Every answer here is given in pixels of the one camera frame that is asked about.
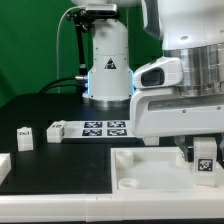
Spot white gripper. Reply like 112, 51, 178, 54
130, 88, 224, 162

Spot white square table top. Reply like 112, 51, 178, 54
111, 147, 224, 193

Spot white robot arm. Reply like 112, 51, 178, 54
71, 0, 224, 159

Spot white fiducial marker sheet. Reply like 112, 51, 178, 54
64, 120, 133, 139

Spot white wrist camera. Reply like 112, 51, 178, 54
133, 57, 183, 89

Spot white U-shaped obstacle wall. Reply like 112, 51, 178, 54
0, 152, 224, 224

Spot black cables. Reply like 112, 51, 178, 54
38, 4, 88, 95

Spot black camera on stand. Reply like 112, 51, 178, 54
66, 3, 119, 81

